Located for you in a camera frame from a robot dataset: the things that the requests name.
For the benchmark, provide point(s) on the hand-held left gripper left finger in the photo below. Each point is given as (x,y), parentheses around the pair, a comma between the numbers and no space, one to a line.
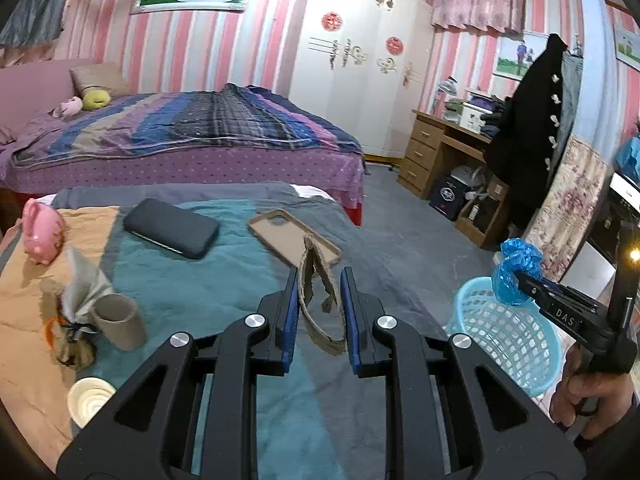
(289,325)

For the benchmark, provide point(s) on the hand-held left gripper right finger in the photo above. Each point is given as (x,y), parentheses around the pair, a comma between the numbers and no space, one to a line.
(351,325)

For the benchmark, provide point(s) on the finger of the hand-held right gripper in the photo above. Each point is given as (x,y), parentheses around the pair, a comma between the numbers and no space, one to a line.
(555,291)

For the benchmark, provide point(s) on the torn brown cardboard strip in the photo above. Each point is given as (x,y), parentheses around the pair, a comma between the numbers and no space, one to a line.
(325,343)

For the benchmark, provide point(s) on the blue plastic bag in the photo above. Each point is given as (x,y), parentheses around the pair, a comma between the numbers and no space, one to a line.
(515,265)

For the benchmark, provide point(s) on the light blue plastic basket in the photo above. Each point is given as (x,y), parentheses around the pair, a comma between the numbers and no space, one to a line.
(500,345)

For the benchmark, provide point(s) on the person's right hand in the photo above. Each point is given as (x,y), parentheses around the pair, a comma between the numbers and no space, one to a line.
(590,392)

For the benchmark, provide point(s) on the floral curtain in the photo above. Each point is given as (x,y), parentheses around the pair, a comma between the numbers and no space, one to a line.
(565,210)

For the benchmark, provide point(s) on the black appliance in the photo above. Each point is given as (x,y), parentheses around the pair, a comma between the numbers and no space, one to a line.
(607,220)

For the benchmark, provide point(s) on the beige phone case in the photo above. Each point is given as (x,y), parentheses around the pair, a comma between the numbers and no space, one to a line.
(280,232)

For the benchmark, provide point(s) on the black box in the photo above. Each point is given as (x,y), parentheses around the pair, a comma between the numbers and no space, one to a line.
(447,197)

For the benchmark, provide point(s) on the black phone case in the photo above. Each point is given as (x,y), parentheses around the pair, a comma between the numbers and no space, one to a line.
(170,227)

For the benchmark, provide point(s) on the black coat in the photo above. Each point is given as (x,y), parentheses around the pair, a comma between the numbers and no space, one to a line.
(525,135)

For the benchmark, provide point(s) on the cardboard tube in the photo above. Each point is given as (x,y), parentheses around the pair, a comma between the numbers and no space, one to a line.
(120,325)

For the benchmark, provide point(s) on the purple bed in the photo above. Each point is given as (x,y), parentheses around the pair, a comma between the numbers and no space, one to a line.
(200,175)

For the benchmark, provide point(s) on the wooden desk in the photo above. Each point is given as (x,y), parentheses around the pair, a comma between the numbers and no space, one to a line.
(425,155)

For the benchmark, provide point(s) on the white box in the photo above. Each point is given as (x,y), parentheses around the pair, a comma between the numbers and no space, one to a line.
(472,116)

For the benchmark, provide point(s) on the striped purple blue quilt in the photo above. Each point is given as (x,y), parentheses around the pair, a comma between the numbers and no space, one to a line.
(200,125)

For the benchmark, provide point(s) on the white wardrobe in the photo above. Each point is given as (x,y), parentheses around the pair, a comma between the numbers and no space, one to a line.
(360,95)

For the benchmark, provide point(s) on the small framed picture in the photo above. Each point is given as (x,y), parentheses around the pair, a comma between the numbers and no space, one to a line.
(510,57)

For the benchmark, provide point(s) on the pink piggy bank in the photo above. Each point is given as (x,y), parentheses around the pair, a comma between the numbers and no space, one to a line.
(42,232)

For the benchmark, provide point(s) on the red round wardrobe sticker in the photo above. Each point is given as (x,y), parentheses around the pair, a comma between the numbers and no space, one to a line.
(394,45)
(330,20)

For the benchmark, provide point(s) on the pink curtain valance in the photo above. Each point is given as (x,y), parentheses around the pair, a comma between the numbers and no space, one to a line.
(475,5)

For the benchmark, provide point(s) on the yellow-green plush toy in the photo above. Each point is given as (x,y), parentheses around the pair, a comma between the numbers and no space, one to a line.
(96,99)

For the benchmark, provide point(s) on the pink plush toy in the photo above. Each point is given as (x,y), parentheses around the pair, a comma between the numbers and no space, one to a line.
(70,106)

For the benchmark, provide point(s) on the beige pillow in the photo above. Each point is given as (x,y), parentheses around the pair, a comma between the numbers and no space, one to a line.
(97,79)

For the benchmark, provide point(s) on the grey hanging cloth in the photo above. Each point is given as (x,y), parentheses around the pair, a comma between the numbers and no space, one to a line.
(35,5)

